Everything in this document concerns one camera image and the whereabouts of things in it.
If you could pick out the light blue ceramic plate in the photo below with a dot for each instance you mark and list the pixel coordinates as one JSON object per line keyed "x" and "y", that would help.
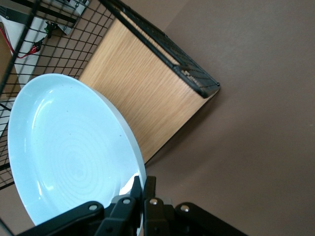
{"x": 73, "y": 147}

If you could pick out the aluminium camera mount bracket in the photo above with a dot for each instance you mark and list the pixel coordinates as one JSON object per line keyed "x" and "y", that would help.
{"x": 78, "y": 12}

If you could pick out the brown cardboard piece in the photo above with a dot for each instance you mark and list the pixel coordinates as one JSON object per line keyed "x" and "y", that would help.
{"x": 5, "y": 49}

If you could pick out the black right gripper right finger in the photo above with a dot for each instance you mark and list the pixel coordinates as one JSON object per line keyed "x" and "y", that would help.
{"x": 152, "y": 216}

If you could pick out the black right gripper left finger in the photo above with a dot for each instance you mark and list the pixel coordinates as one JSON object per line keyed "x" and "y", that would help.
{"x": 123, "y": 216}

